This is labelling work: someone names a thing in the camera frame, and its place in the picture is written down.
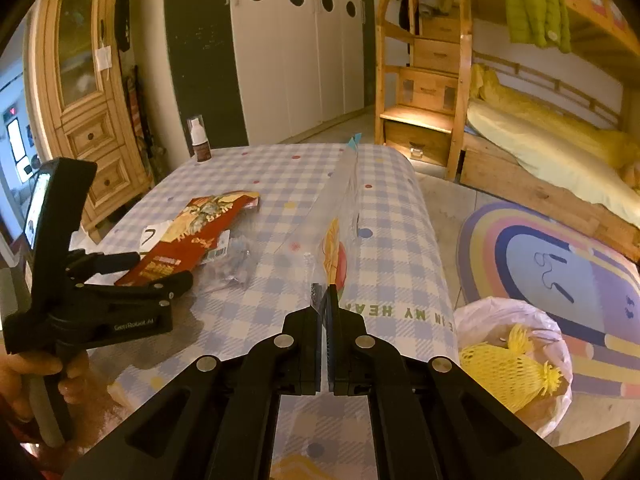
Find wooden stair drawers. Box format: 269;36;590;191
375;0;473;181

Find black wardrobe panel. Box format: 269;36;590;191
162;0;251;153

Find white paper scrap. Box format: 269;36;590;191
136;220;173;253

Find dark hanging bag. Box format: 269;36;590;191
114;0;135;53

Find white wardrobe with round holes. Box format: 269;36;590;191
227;0;373;146

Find pale yellow bedsheet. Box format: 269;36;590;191
465;97;636;221

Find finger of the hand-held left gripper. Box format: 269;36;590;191
65;251;142;286
75;270;194;313

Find person's left hand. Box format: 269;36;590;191
0;351;93;422

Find dark striped leaning object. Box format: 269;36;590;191
126;65;153;158

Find brown cardboard sheet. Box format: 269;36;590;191
545;420;633;466

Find brown spray bottle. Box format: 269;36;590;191
186;115;212;163

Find checked tablecloth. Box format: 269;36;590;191
87;142;461;480

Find yellow duvet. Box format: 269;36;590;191
470;62;640;171

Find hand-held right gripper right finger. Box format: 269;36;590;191
327;284;586;480

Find clear printed plastic bag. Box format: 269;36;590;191
289;132;375;321

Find pale plastic wrapper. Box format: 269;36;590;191
202;232;256;288

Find wooden bunk bed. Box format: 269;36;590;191
452;0;640;263

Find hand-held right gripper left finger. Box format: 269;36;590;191
60;284;331;480

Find rainbow rug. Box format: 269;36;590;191
457;200;640;401

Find yellow foam fruit net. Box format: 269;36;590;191
459;322;566;413

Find red snack bag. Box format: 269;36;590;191
114;190;262;288

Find wooden cabinet with glass door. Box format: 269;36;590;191
22;0;153;241

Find green puffer jacket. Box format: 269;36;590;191
502;0;573;55

